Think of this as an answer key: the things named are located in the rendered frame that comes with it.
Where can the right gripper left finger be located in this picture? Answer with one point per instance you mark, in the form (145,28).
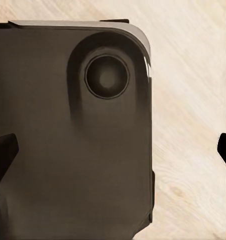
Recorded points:
(9,148)

